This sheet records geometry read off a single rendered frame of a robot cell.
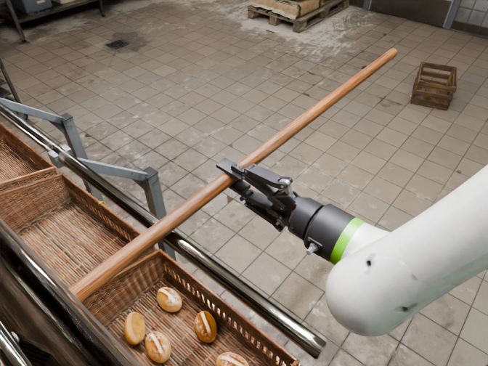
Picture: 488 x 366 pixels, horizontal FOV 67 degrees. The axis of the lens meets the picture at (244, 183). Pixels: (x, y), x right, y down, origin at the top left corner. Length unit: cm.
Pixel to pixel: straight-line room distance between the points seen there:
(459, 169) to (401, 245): 255
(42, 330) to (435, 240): 39
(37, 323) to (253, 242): 186
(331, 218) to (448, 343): 151
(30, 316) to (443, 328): 193
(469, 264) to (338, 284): 15
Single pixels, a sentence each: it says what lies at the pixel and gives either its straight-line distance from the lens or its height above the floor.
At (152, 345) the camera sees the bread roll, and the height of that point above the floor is 64.
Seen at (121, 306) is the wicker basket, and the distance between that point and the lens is 130.
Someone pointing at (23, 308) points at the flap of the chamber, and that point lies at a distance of 39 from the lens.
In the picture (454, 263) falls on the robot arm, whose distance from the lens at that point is 47.
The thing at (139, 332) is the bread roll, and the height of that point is 63.
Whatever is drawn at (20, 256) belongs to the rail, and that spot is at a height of 144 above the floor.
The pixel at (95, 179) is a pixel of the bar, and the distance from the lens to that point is 86.
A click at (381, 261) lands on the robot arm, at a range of 49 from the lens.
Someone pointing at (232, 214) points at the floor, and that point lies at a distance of 231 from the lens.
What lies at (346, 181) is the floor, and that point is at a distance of 261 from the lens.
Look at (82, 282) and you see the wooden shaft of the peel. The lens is 64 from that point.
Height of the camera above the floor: 172
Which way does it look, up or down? 43 degrees down
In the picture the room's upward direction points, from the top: straight up
